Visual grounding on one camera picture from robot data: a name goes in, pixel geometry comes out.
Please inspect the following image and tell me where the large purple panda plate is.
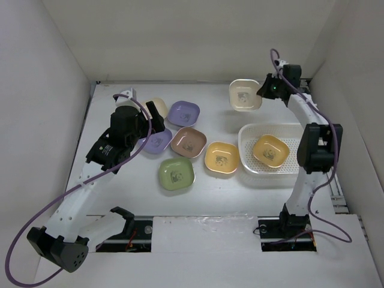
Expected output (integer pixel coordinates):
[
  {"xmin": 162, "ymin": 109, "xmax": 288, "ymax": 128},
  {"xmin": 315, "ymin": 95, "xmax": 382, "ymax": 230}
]
[{"xmin": 143, "ymin": 128, "xmax": 173, "ymax": 154}]

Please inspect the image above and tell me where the aluminium rail right side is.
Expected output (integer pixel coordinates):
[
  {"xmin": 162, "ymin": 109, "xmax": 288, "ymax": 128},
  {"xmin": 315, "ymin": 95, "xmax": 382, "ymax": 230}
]
[{"xmin": 287, "ymin": 90, "xmax": 343, "ymax": 216}]

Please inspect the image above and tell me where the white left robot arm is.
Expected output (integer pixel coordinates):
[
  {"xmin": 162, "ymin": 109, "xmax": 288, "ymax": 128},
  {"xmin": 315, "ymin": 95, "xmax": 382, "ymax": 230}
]
[{"xmin": 27, "ymin": 98, "xmax": 165, "ymax": 273}]

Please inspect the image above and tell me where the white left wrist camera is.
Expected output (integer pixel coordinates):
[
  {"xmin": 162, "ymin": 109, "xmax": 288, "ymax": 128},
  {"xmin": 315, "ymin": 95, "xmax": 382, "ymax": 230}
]
[{"xmin": 116, "ymin": 88, "xmax": 137, "ymax": 107}]

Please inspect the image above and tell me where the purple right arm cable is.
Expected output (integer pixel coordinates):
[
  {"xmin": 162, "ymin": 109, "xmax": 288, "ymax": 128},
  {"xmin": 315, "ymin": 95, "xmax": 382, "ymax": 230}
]
[{"xmin": 269, "ymin": 48, "xmax": 353, "ymax": 245}]

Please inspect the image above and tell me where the brown panda plate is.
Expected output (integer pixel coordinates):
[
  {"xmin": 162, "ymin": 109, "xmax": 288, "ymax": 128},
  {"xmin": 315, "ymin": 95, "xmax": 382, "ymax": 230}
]
[{"xmin": 170, "ymin": 127, "xmax": 207, "ymax": 158}]

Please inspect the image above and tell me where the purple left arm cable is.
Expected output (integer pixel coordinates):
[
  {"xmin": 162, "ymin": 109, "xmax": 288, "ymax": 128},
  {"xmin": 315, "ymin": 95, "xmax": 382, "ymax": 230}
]
[{"xmin": 5, "ymin": 93, "xmax": 154, "ymax": 286}]

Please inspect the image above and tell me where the beige panda plate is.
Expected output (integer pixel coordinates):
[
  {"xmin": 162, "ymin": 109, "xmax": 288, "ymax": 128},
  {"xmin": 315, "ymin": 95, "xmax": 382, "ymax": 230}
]
[{"xmin": 229, "ymin": 79, "xmax": 262, "ymax": 112}]

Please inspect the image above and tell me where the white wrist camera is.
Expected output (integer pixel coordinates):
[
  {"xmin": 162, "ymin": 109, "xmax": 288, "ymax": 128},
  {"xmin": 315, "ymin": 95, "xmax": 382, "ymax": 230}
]
[
  {"xmin": 273, "ymin": 59, "xmax": 289, "ymax": 71},
  {"xmin": 116, "ymin": 88, "xmax": 137, "ymax": 107}
]

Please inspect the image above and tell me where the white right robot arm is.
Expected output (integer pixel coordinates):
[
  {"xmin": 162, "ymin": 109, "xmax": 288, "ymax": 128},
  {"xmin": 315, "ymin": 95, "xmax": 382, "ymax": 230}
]
[{"xmin": 257, "ymin": 60, "xmax": 343, "ymax": 245}]

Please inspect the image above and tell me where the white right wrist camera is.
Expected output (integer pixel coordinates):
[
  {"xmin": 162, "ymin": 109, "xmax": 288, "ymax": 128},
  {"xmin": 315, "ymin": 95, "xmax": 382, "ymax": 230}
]
[{"xmin": 273, "ymin": 59, "xmax": 289, "ymax": 71}]

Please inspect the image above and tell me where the cream panda plate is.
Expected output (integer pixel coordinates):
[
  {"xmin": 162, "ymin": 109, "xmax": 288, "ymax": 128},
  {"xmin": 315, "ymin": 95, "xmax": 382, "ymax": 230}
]
[{"xmin": 141, "ymin": 98, "xmax": 169, "ymax": 119}]

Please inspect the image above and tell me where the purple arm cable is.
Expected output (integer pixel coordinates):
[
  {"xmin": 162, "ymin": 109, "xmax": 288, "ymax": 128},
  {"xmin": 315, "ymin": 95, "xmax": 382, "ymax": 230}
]
[
  {"xmin": 5, "ymin": 93, "xmax": 154, "ymax": 286},
  {"xmin": 269, "ymin": 48, "xmax": 353, "ymax": 245}
]

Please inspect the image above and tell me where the white perforated plastic bin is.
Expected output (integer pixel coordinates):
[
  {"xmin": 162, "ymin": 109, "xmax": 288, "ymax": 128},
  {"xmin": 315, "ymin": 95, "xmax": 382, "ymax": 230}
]
[{"xmin": 238, "ymin": 124, "xmax": 304, "ymax": 189}]

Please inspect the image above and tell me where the small purple panda plate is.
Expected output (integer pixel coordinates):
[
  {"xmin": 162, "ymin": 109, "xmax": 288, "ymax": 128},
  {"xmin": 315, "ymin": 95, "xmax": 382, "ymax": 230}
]
[{"xmin": 167, "ymin": 101, "xmax": 200, "ymax": 127}]

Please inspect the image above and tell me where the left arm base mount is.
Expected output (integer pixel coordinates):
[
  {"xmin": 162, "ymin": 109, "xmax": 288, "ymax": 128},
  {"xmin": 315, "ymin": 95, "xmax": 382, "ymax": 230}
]
[{"xmin": 96, "ymin": 206, "xmax": 153, "ymax": 253}]

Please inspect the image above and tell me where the yellow panda plate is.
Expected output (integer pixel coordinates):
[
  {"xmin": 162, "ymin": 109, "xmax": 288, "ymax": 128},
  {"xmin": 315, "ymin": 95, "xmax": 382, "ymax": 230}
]
[
  {"xmin": 205, "ymin": 142, "xmax": 240, "ymax": 175},
  {"xmin": 253, "ymin": 134, "xmax": 290, "ymax": 168}
]

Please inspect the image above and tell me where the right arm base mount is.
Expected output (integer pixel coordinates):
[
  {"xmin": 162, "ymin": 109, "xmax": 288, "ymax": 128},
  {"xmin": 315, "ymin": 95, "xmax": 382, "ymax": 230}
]
[{"xmin": 253, "ymin": 217, "xmax": 317, "ymax": 252}]

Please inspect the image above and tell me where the green panda plate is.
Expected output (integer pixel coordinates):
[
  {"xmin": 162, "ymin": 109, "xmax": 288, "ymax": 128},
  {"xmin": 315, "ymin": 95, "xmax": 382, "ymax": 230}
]
[{"xmin": 158, "ymin": 157, "xmax": 195, "ymax": 191}]

